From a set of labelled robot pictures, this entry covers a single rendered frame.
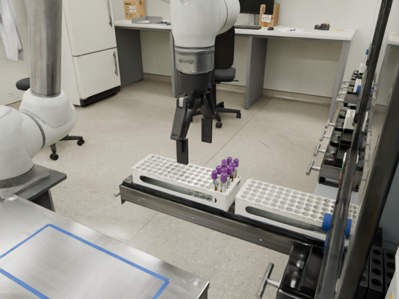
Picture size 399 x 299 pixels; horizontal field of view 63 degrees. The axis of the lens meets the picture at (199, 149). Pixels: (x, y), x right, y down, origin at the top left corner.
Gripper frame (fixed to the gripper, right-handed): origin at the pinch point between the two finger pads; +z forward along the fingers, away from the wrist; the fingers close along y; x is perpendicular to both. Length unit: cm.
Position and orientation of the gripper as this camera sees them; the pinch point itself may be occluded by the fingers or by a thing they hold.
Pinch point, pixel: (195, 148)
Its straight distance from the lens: 84.5
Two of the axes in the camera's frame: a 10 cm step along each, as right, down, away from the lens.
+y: -4.5, 4.0, -7.9
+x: 8.9, 2.1, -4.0
